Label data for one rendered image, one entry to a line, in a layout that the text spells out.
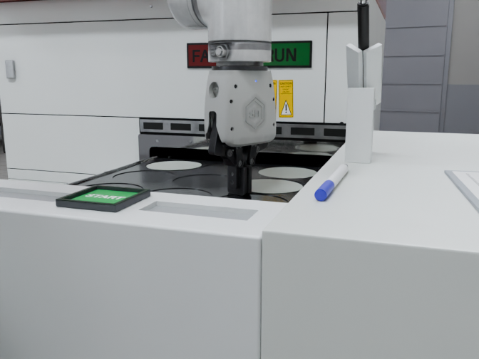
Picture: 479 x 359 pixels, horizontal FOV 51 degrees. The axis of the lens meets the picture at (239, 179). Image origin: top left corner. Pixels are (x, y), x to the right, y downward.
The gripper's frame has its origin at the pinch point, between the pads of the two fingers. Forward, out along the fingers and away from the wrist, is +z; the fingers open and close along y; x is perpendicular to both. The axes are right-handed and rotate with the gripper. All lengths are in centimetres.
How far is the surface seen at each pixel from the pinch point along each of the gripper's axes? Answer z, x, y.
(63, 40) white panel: -21, 56, 4
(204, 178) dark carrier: 2.1, 11.4, 3.7
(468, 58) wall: -40, 250, 773
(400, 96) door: 20, 343, 740
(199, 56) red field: -17.9, 27.6, 17.4
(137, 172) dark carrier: 2.1, 23.2, -1.1
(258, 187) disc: 1.9, 0.2, 4.2
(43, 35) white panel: -23, 61, 2
